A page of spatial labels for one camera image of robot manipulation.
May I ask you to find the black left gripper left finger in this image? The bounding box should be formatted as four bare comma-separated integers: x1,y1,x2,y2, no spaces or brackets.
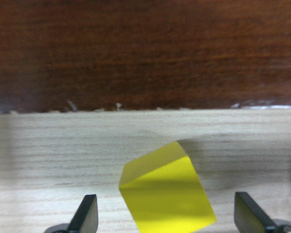
67,194,98,233

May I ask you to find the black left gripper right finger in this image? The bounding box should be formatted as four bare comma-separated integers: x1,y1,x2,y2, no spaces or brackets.
234,192,281,233

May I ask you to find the yellow cube block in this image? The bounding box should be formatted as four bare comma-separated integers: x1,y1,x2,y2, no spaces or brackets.
119,141,216,233

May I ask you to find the dark wooden drawer box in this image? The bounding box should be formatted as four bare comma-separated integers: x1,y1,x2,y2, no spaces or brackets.
0,0,291,113

